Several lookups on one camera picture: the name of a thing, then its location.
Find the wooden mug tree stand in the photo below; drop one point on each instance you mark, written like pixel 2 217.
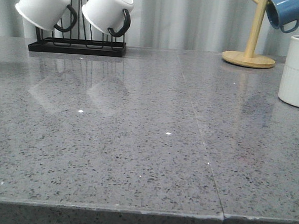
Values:
pixel 248 58

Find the right white hanging mug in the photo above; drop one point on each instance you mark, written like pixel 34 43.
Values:
pixel 111 17

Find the white hanging mug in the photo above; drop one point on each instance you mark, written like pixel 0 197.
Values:
pixel 111 17
pixel 45 14

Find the left white hanging mug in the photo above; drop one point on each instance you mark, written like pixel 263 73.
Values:
pixel 45 14

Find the blue hanging mug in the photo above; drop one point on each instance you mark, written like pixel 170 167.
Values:
pixel 283 14

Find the black wire mug rack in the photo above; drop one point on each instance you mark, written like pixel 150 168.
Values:
pixel 83 39

